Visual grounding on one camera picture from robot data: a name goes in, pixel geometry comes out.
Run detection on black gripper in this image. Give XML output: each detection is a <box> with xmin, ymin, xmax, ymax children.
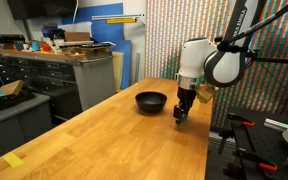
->
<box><xmin>172</xmin><ymin>86</ymin><xmax>198</xmax><ymax>126</ymax></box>

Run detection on green block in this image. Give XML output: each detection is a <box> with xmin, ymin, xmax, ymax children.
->
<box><xmin>179</xmin><ymin>112</ymin><xmax>188</xmax><ymax>125</ymax></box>

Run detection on black bowl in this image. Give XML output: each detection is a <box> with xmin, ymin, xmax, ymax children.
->
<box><xmin>134</xmin><ymin>91</ymin><xmax>168</xmax><ymax>114</ymax></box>

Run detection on wooden block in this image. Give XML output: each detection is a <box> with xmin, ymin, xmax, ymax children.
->
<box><xmin>0</xmin><ymin>79</ymin><xmax>26</xmax><ymax>97</ymax></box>

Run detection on colourful striped backdrop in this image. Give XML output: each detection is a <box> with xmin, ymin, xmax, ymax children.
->
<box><xmin>145</xmin><ymin>0</ymin><xmax>288</xmax><ymax>129</ymax></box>

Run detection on black perforated breadboard table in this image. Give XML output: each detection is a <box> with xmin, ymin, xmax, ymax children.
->
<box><xmin>222</xmin><ymin>106</ymin><xmax>288</xmax><ymax>180</ymax></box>

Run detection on aluminium extrusion bar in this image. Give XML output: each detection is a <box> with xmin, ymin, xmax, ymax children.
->
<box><xmin>263</xmin><ymin>117</ymin><xmax>288</xmax><ymax>132</ymax></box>

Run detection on blue foam board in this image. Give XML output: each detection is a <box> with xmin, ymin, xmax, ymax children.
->
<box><xmin>61</xmin><ymin>2</ymin><xmax>132</xmax><ymax>90</ymax></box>

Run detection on yellow spirit level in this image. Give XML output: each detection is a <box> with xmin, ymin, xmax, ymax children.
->
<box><xmin>105</xmin><ymin>17</ymin><xmax>138</xmax><ymax>25</ymax></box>

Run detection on gray drawer cabinet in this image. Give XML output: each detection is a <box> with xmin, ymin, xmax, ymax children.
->
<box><xmin>0</xmin><ymin>53</ymin><xmax>117</xmax><ymax>121</ymax></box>

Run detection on brown cardboard box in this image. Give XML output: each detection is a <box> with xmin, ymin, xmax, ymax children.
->
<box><xmin>63</xmin><ymin>31</ymin><xmax>92</xmax><ymax>43</ymax></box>

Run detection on wooden worktop plank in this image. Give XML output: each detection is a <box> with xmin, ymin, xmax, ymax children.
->
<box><xmin>0</xmin><ymin>47</ymin><xmax>87</xmax><ymax>61</ymax></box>

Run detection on gray storage bin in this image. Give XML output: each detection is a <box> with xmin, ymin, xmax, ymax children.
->
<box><xmin>0</xmin><ymin>92</ymin><xmax>54</xmax><ymax>152</ymax></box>

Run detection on black mat in bin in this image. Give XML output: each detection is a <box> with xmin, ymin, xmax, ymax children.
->
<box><xmin>0</xmin><ymin>89</ymin><xmax>37</xmax><ymax>116</ymax></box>

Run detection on tan wrist camera box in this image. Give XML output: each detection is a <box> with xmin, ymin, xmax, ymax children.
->
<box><xmin>196</xmin><ymin>84</ymin><xmax>219</xmax><ymax>105</ymax></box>

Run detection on black clamp orange handle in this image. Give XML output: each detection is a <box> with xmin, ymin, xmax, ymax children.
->
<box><xmin>234</xmin><ymin>148</ymin><xmax>279</xmax><ymax>173</ymax></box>
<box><xmin>226</xmin><ymin>112</ymin><xmax>256</xmax><ymax>128</ymax></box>

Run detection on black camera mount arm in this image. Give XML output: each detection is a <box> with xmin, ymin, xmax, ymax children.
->
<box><xmin>245</xmin><ymin>49</ymin><xmax>288</xmax><ymax>70</ymax></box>

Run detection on white metal rail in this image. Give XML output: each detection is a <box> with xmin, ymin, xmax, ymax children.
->
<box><xmin>91</xmin><ymin>13</ymin><xmax>146</xmax><ymax>21</ymax></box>

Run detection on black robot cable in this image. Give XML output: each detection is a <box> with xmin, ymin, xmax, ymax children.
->
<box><xmin>217</xmin><ymin>0</ymin><xmax>288</xmax><ymax>54</ymax></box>

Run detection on black wall monitor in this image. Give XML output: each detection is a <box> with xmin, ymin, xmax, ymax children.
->
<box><xmin>6</xmin><ymin>0</ymin><xmax>79</xmax><ymax>21</ymax></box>

